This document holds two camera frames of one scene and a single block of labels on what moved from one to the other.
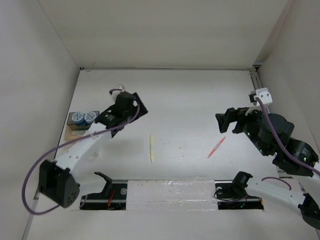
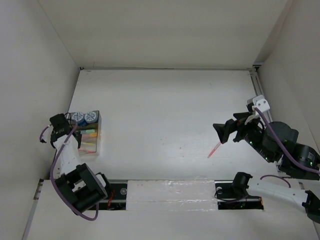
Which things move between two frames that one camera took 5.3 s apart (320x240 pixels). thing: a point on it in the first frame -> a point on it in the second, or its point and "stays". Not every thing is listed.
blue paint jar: (89, 117) stays
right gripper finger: (223, 122) -> (224, 130)
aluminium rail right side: (256, 81) stays
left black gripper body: (136, 111) -> (79, 138)
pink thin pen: (217, 146) stays
